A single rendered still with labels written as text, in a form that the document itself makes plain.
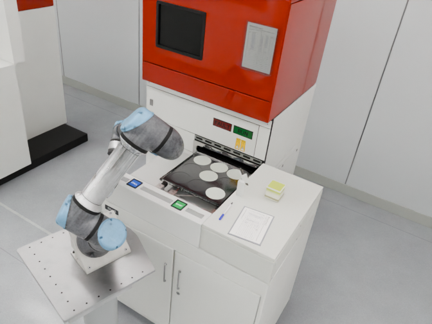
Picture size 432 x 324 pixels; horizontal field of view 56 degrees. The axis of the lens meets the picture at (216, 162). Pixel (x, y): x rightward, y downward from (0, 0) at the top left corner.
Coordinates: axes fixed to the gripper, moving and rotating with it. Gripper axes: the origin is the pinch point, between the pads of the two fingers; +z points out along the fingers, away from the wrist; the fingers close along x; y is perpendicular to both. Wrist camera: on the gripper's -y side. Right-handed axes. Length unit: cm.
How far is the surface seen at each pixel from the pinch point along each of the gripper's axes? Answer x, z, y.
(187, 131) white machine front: 41, -57, -27
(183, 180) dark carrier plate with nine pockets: 38.7, -21.0, -10.6
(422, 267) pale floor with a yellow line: 243, -16, -35
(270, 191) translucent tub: 71, -15, 23
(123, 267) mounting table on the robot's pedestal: 14.1, 29.9, 5.8
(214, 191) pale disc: 53, -16, 0
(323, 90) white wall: 161, -150, -54
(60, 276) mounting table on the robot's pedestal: -8.8, 37.3, 1.1
